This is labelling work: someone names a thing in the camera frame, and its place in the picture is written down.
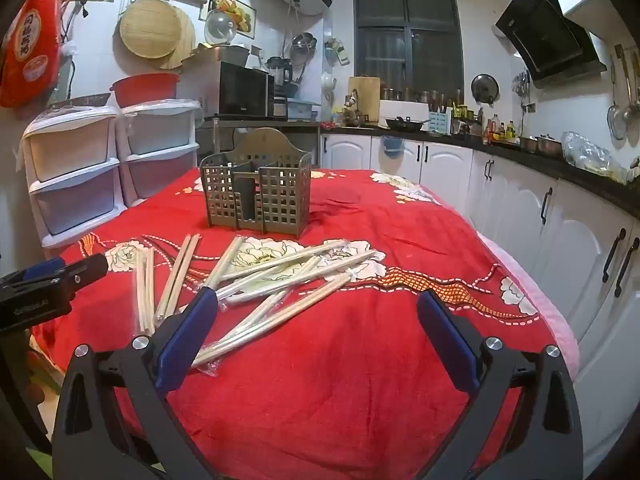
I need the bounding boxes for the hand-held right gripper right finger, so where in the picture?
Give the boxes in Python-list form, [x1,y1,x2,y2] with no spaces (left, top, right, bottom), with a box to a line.
[417,290,585,480]

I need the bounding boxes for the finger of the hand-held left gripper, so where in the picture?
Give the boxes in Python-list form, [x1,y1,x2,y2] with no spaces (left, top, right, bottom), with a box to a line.
[17,257,67,282]
[64,254,108,288]

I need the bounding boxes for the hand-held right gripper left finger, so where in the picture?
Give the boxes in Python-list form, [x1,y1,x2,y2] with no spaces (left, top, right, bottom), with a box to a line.
[52,287,220,480]

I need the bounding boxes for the pile of pale chopsticks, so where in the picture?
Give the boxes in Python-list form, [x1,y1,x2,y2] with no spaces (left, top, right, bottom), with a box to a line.
[132,234,380,377]

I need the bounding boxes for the grey plastic utensil holder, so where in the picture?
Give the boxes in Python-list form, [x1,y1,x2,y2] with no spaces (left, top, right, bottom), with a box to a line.
[200,127,313,238]

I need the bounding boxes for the red floral tablecloth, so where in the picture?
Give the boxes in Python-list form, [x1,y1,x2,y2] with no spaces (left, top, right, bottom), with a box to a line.
[30,167,566,480]

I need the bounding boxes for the pink cloth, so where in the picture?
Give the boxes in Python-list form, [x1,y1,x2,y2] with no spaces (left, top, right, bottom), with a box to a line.
[475,232,581,376]

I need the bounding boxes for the white plastic drawer unit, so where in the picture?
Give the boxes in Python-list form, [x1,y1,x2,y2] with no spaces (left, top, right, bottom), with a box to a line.
[117,99,201,208]
[22,105,126,248]

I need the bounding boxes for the white base cabinets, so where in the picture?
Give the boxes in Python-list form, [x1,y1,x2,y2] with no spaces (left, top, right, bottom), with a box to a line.
[320,132,640,466]

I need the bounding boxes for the brown cardboard tray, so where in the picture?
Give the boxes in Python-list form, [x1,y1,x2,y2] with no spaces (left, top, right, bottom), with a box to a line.
[47,92,112,111]

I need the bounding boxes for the red plastic basin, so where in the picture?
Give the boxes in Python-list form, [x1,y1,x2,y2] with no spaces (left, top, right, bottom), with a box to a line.
[110,72,181,108]

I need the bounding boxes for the black kitchen countertop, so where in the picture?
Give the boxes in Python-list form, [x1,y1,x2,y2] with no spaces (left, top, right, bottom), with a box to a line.
[320,125,640,221]

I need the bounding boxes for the row of seasoning bottles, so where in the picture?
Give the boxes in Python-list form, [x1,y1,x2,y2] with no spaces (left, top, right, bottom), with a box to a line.
[482,114,518,143]

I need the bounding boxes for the light blue knife holder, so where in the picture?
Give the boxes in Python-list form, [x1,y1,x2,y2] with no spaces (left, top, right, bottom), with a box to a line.
[429,110,453,136]

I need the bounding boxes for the red hanging bag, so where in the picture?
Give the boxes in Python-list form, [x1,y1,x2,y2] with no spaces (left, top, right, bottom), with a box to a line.
[0,0,63,109]

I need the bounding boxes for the black wok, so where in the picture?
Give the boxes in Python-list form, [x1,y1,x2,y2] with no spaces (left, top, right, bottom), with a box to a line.
[384,116,431,133]

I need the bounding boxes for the steel kitchen rack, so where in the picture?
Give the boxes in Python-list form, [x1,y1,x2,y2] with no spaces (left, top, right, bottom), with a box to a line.
[197,115,322,171]

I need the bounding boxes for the clear plastic bag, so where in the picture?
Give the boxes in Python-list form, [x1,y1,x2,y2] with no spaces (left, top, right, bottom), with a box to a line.
[561,131,628,183]

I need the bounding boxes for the microwave oven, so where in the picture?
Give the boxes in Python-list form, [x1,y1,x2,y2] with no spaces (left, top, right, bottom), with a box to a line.
[216,61,276,118]

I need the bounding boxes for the row of dark jars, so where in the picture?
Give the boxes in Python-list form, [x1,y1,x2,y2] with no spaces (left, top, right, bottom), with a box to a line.
[382,87,465,102]

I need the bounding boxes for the hanging steel pot lid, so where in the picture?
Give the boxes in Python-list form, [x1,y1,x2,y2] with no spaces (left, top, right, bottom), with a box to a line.
[471,74,501,107]

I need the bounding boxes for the light blue storage box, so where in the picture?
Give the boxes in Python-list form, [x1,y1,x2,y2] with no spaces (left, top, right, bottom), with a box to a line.
[289,100,321,121]

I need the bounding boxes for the round bamboo tray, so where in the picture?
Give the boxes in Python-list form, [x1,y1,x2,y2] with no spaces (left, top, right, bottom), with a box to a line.
[119,0,183,59]
[160,7,197,70]

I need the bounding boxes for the wooden cutting board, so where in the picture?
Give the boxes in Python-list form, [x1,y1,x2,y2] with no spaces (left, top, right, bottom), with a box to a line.
[348,76,382,123]

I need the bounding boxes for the steel basin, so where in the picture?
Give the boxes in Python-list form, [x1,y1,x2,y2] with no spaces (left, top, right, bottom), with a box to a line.
[200,44,251,66]

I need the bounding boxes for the hanging metal strainer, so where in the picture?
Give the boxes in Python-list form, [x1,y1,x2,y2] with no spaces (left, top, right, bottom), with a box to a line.
[607,60,630,141]

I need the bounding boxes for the glass pot lid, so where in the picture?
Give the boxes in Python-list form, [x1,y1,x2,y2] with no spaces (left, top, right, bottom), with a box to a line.
[205,9,241,47]

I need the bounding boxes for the black blender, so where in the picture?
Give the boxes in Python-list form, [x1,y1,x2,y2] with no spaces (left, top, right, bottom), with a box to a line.
[265,56,294,86]

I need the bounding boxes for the dark framed window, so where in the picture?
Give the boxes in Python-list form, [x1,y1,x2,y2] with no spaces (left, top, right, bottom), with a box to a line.
[353,0,465,92]

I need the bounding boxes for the hanging steel pots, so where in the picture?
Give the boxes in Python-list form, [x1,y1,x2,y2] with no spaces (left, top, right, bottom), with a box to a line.
[290,32,318,67]

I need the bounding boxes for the black range hood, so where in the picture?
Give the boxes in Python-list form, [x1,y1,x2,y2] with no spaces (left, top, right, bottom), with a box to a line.
[495,0,608,88]

